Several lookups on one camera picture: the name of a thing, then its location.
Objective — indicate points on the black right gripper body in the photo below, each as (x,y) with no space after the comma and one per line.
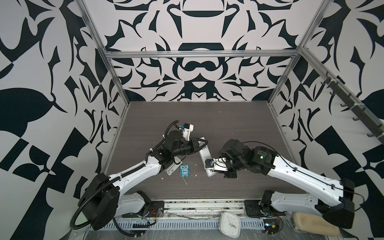
(233,165)

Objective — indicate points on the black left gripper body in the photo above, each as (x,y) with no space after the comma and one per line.
(185,148)

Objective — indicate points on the white remote control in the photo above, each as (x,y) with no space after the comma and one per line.
(205,155)

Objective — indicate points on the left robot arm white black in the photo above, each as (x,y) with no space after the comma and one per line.
(102,200)

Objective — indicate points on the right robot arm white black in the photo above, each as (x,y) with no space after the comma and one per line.
(325,197)

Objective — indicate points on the white battery cover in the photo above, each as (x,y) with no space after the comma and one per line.
(172,169)

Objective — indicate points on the blue owl toy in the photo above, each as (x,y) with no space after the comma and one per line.
(184,171)

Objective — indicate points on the white square clock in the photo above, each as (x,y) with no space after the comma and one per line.
(230,225)

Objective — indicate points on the small green circuit board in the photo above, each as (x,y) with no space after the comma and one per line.
(271,226)

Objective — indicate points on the beige foam pad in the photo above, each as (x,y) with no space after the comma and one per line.
(313,224)

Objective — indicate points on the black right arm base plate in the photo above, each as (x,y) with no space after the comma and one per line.
(254,210)

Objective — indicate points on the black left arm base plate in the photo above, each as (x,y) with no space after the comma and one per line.
(154,209)

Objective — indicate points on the white slotted cable duct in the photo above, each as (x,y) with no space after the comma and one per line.
(186,224)

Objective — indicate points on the aluminium frame top bar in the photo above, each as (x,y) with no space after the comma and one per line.
(200,54)

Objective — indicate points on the aluminium frame corner post left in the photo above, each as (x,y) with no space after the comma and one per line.
(85,13)

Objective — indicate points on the aluminium frame corner post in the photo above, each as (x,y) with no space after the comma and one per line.
(85,13)
(314,24)

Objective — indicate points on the aluminium frame corner post right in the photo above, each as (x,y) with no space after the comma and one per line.
(314,24)

